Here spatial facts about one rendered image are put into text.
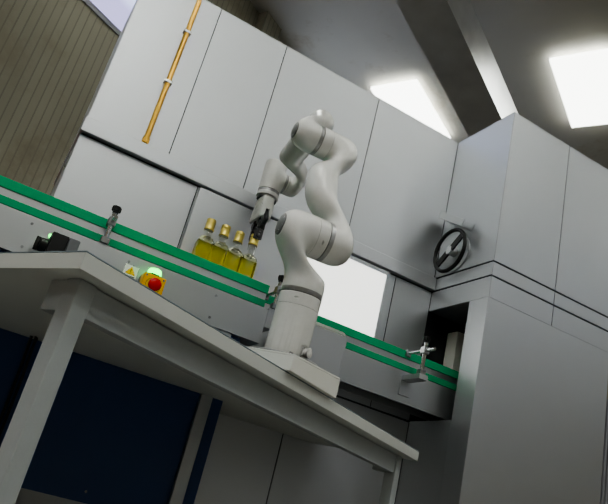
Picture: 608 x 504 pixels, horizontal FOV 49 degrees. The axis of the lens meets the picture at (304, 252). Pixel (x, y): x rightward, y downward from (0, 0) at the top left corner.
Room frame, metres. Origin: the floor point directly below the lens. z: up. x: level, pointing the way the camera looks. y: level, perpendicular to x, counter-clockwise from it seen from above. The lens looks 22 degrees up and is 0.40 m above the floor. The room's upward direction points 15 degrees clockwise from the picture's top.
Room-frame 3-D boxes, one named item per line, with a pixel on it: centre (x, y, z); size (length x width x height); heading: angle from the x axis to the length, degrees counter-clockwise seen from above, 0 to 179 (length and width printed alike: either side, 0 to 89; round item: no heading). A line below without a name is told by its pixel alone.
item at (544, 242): (2.78, -1.00, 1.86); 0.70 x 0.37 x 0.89; 113
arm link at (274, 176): (2.31, 0.18, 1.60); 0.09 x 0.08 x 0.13; 112
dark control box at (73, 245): (1.88, 0.68, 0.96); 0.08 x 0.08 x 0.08; 23
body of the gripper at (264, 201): (2.31, 0.19, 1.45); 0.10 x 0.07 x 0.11; 22
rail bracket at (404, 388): (2.48, -0.53, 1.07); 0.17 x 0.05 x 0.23; 23
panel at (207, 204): (2.52, 0.04, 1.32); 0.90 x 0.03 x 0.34; 113
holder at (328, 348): (2.20, -0.07, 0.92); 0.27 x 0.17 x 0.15; 23
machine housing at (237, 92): (2.97, -0.02, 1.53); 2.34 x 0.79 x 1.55; 113
